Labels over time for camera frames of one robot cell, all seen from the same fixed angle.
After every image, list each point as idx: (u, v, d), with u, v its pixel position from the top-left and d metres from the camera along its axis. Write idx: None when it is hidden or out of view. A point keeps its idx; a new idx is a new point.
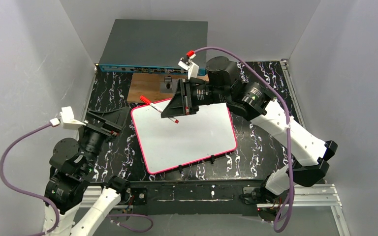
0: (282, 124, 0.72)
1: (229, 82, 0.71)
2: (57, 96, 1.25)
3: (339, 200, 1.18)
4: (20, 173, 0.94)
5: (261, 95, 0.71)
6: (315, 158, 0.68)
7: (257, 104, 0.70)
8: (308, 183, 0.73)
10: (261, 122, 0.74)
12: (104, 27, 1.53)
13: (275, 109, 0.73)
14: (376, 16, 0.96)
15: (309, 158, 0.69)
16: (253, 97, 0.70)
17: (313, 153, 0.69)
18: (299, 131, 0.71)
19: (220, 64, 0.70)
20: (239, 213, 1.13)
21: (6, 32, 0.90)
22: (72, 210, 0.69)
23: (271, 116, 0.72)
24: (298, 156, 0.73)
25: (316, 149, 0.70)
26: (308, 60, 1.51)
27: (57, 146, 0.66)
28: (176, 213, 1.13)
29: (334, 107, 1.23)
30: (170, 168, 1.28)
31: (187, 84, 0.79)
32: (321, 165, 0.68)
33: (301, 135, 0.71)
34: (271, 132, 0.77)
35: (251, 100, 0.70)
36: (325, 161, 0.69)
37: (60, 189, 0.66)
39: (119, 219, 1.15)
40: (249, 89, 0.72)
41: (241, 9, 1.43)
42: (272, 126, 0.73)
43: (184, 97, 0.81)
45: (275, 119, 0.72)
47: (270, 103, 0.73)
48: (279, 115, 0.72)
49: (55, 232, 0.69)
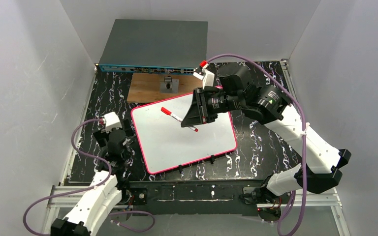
0: (299, 130, 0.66)
1: (241, 86, 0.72)
2: (57, 96, 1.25)
3: (339, 200, 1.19)
4: (20, 173, 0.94)
5: (278, 99, 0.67)
6: (330, 166, 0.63)
7: (274, 108, 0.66)
8: (317, 190, 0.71)
10: (276, 127, 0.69)
12: (104, 27, 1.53)
13: (292, 114, 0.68)
14: (377, 17, 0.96)
15: (323, 166, 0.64)
16: (270, 101, 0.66)
17: (328, 161, 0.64)
18: (313, 136, 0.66)
19: (231, 70, 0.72)
20: (238, 212, 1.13)
21: (6, 32, 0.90)
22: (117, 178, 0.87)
23: (287, 121, 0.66)
24: (311, 164, 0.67)
25: (330, 157, 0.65)
26: (308, 60, 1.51)
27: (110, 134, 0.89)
28: (176, 213, 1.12)
29: (334, 107, 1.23)
30: (170, 168, 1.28)
31: (202, 93, 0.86)
32: (334, 174, 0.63)
33: (316, 142, 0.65)
34: (284, 137, 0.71)
35: (268, 103, 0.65)
36: (338, 169, 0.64)
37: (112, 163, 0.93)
39: (119, 219, 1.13)
40: (266, 93, 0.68)
41: (241, 9, 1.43)
42: (286, 132, 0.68)
43: (200, 106, 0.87)
45: (291, 125, 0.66)
47: (287, 107, 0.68)
48: (295, 121, 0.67)
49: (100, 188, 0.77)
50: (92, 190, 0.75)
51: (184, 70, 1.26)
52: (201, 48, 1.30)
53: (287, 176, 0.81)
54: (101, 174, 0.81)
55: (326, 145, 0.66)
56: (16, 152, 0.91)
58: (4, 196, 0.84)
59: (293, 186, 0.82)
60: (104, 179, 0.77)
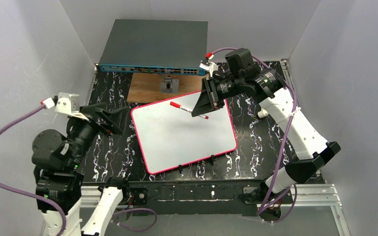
0: (287, 111, 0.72)
1: (242, 66, 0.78)
2: (57, 96, 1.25)
3: (339, 200, 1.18)
4: (20, 173, 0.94)
5: (274, 80, 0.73)
6: (311, 151, 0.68)
7: (268, 87, 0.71)
8: (301, 180, 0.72)
10: (267, 106, 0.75)
12: (104, 27, 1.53)
13: (284, 96, 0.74)
14: (376, 17, 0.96)
15: (306, 151, 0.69)
16: (266, 80, 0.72)
17: (311, 146, 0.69)
18: (302, 122, 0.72)
19: (235, 52, 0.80)
20: (239, 212, 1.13)
21: (6, 32, 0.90)
22: (75, 206, 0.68)
23: (278, 101, 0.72)
24: (297, 149, 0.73)
25: (316, 144, 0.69)
26: (308, 60, 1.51)
27: (35, 142, 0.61)
28: (176, 213, 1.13)
29: (334, 107, 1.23)
30: (170, 168, 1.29)
31: (210, 80, 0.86)
32: (315, 160, 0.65)
33: (303, 128, 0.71)
34: (274, 119, 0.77)
35: (263, 82, 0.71)
36: (321, 158, 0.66)
37: (53, 189, 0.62)
39: (119, 219, 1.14)
40: (264, 73, 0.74)
41: (241, 9, 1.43)
42: (276, 112, 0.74)
43: (209, 93, 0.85)
45: (281, 106, 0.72)
47: (281, 90, 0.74)
48: (286, 103, 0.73)
49: (64, 235, 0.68)
50: None
51: (184, 70, 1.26)
52: (201, 48, 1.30)
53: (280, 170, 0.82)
54: (51, 216, 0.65)
55: (314, 132, 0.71)
56: (16, 152, 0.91)
58: (4, 196, 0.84)
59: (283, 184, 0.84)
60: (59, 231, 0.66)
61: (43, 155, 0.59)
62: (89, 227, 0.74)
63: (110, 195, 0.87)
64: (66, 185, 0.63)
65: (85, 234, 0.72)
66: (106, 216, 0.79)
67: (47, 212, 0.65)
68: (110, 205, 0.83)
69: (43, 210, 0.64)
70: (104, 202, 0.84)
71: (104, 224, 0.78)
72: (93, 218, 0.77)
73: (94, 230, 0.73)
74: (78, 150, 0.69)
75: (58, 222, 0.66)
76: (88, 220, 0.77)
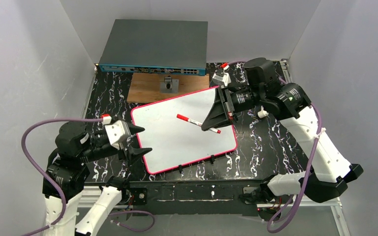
0: (312, 132, 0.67)
1: (264, 79, 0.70)
2: (57, 96, 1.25)
3: (339, 200, 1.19)
4: (21, 173, 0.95)
5: (299, 98, 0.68)
6: (335, 176, 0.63)
7: (292, 105, 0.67)
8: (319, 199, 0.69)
10: (291, 125, 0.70)
12: (104, 27, 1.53)
13: (309, 116, 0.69)
14: (377, 17, 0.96)
15: (329, 175, 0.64)
16: (290, 98, 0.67)
17: (335, 171, 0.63)
18: (327, 143, 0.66)
19: (256, 63, 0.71)
20: (239, 212, 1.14)
21: (6, 32, 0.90)
22: (76, 198, 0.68)
23: (303, 121, 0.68)
24: (317, 170, 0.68)
25: (340, 168, 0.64)
26: (308, 60, 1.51)
27: (64, 127, 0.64)
28: (176, 213, 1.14)
29: (334, 107, 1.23)
30: (170, 168, 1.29)
31: (226, 90, 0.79)
32: (339, 185, 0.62)
33: (328, 149, 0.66)
34: (296, 137, 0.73)
35: (287, 100, 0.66)
36: (344, 181, 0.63)
37: (59, 175, 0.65)
39: (119, 219, 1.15)
40: (288, 90, 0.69)
41: (241, 9, 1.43)
42: (299, 131, 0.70)
43: (224, 103, 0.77)
45: (306, 126, 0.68)
47: (306, 108, 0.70)
48: (311, 123, 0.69)
49: (60, 223, 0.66)
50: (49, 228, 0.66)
51: (184, 70, 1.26)
52: (201, 48, 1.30)
53: (293, 178, 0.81)
54: (51, 203, 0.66)
55: (339, 155, 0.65)
56: (16, 152, 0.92)
58: (4, 196, 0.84)
59: (294, 189, 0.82)
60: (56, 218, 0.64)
61: (68, 138, 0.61)
62: (83, 225, 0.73)
63: (109, 195, 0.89)
64: (72, 175, 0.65)
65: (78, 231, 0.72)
66: (100, 217, 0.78)
67: (49, 198, 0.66)
68: (106, 205, 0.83)
69: (46, 194, 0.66)
70: (102, 202, 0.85)
71: (98, 224, 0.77)
72: (88, 217, 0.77)
73: (87, 230, 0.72)
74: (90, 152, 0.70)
75: (57, 210, 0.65)
76: (83, 218, 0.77)
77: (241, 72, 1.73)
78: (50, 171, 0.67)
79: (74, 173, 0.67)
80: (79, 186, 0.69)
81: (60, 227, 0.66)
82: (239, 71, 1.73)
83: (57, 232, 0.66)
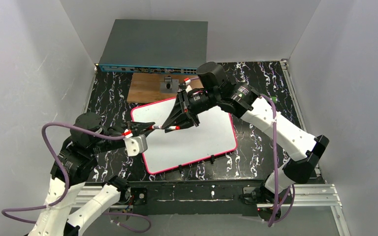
0: (269, 118, 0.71)
1: (217, 82, 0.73)
2: (57, 95, 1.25)
3: (339, 200, 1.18)
4: (20, 173, 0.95)
5: (248, 94, 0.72)
6: (303, 151, 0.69)
7: (244, 102, 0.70)
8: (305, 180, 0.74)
10: (249, 118, 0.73)
12: (104, 27, 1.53)
13: (262, 105, 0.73)
14: (377, 16, 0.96)
15: (298, 152, 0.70)
16: (241, 95, 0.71)
17: (302, 146, 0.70)
18: (285, 125, 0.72)
19: (207, 68, 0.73)
20: (239, 213, 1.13)
21: (6, 32, 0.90)
22: (78, 186, 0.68)
23: (257, 111, 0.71)
24: (289, 151, 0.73)
25: (306, 143, 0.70)
26: (308, 60, 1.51)
27: (80, 117, 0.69)
28: (176, 213, 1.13)
29: (334, 108, 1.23)
30: (170, 168, 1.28)
31: (184, 91, 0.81)
32: (310, 158, 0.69)
33: (288, 130, 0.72)
34: (260, 128, 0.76)
35: (239, 98, 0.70)
36: (314, 154, 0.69)
37: (70, 161, 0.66)
39: (119, 220, 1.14)
40: (238, 88, 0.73)
41: (241, 9, 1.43)
42: (258, 122, 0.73)
43: (181, 102, 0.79)
45: (262, 115, 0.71)
47: (257, 100, 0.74)
48: (266, 110, 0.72)
49: (57, 207, 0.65)
50: (46, 207, 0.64)
51: (184, 70, 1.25)
52: (201, 48, 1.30)
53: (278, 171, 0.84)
54: (55, 185, 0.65)
55: (300, 132, 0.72)
56: (16, 153, 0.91)
58: (4, 196, 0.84)
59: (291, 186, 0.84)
60: (56, 199, 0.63)
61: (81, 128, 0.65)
62: (75, 218, 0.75)
63: (108, 193, 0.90)
64: (79, 164, 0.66)
65: (68, 222, 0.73)
66: (94, 211, 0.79)
67: (55, 179, 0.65)
68: (103, 202, 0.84)
69: (52, 175, 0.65)
70: (99, 198, 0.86)
71: (90, 220, 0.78)
72: (81, 210, 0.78)
73: (78, 223, 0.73)
74: (104, 144, 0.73)
75: (59, 193, 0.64)
76: (77, 210, 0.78)
77: (241, 72, 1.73)
78: (61, 156, 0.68)
79: (82, 162, 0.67)
80: (85, 176, 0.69)
81: (55, 210, 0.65)
82: (239, 71, 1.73)
83: (50, 215, 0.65)
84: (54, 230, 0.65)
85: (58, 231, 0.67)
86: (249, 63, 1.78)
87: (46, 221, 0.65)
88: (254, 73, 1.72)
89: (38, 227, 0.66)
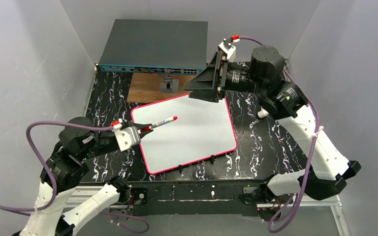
0: (310, 131, 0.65)
1: (270, 75, 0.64)
2: (57, 95, 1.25)
3: (339, 200, 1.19)
4: (20, 172, 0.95)
5: (295, 97, 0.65)
6: (334, 173, 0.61)
7: (290, 104, 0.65)
8: (318, 197, 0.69)
10: (288, 124, 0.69)
12: (104, 27, 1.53)
13: (307, 115, 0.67)
14: (376, 16, 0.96)
15: (328, 172, 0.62)
16: (288, 97, 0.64)
17: (335, 168, 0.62)
18: (325, 140, 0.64)
19: (267, 55, 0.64)
20: (239, 213, 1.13)
21: (5, 32, 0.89)
22: (67, 192, 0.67)
23: (301, 120, 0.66)
24: (316, 168, 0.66)
25: (339, 165, 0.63)
26: (308, 60, 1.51)
27: (71, 122, 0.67)
28: (176, 213, 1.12)
29: (333, 108, 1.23)
30: (170, 168, 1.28)
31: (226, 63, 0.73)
32: (339, 182, 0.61)
33: (326, 147, 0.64)
34: (295, 136, 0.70)
35: (285, 99, 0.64)
36: (343, 178, 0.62)
37: (58, 167, 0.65)
39: (119, 219, 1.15)
40: (286, 88, 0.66)
41: (241, 9, 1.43)
42: (298, 131, 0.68)
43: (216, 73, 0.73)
45: (304, 125, 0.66)
47: (304, 107, 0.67)
48: (309, 122, 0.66)
49: (45, 212, 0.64)
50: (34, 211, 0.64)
51: (184, 70, 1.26)
52: (201, 48, 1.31)
53: (292, 178, 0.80)
54: (43, 190, 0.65)
55: (337, 152, 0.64)
56: (16, 152, 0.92)
58: (4, 196, 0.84)
59: (295, 190, 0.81)
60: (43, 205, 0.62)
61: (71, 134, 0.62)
62: (71, 216, 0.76)
63: (106, 194, 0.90)
64: (67, 171, 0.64)
65: (63, 220, 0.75)
66: (90, 212, 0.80)
67: (44, 184, 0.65)
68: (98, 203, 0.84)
69: (42, 180, 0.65)
70: (96, 198, 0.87)
71: (84, 220, 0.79)
72: (78, 208, 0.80)
73: (72, 221, 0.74)
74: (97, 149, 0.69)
75: (47, 198, 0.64)
76: (74, 208, 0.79)
77: None
78: (51, 161, 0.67)
79: (72, 169, 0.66)
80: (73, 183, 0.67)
81: (43, 215, 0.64)
82: None
83: (39, 219, 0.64)
84: (43, 232, 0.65)
85: (48, 233, 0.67)
86: (249, 63, 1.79)
87: (35, 224, 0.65)
88: None
89: (28, 228, 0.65)
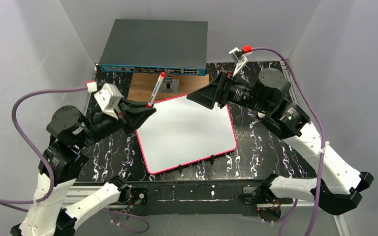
0: (317, 147, 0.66)
1: (276, 100, 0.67)
2: (57, 95, 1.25)
3: None
4: (20, 172, 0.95)
5: (297, 116, 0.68)
6: (348, 187, 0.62)
7: (293, 124, 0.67)
8: (335, 212, 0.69)
10: (294, 142, 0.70)
12: (104, 28, 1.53)
13: (311, 132, 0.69)
14: (376, 16, 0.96)
15: (341, 187, 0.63)
16: (290, 117, 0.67)
17: (347, 182, 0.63)
18: (332, 156, 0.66)
19: (273, 81, 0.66)
20: (239, 213, 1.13)
21: (5, 32, 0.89)
22: (67, 183, 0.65)
23: (305, 137, 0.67)
24: (329, 184, 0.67)
25: (351, 179, 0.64)
26: (308, 60, 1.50)
27: (57, 113, 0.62)
28: (176, 213, 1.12)
29: (333, 108, 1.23)
30: (170, 168, 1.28)
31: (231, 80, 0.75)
32: (354, 196, 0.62)
33: (334, 162, 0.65)
34: (303, 154, 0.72)
35: (287, 120, 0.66)
36: (358, 191, 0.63)
37: (56, 158, 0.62)
39: (119, 219, 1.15)
40: (287, 108, 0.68)
41: (241, 9, 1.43)
42: (304, 148, 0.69)
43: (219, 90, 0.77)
45: (310, 142, 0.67)
47: (307, 125, 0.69)
48: (314, 138, 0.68)
49: (44, 204, 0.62)
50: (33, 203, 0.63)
51: (184, 70, 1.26)
52: (201, 48, 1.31)
53: (300, 187, 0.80)
54: (42, 181, 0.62)
55: (346, 166, 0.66)
56: (15, 152, 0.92)
58: (4, 196, 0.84)
59: (302, 196, 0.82)
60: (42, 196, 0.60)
61: (57, 128, 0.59)
62: (73, 210, 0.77)
63: (108, 191, 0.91)
64: (66, 162, 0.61)
65: (65, 212, 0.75)
66: (92, 207, 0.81)
67: (43, 174, 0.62)
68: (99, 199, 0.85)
69: (40, 171, 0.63)
70: (99, 195, 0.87)
71: (86, 215, 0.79)
72: (79, 203, 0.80)
73: (75, 215, 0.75)
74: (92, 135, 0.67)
75: (46, 189, 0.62)
76: (75, 203, 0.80)
77: (241, 72, 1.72)
78: (49, 151, 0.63)
79: (70, 160, 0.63)
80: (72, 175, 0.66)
81: (43, 207, 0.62)
82: (239, 71, 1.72)
83: (39, 211, 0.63)
84: (43, 225, 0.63)
85: (49, 226, 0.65)
86: (249, 63, 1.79)
87: (35, 216, 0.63)
88: (254, 73, 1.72)
89: (28, 221, 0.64)
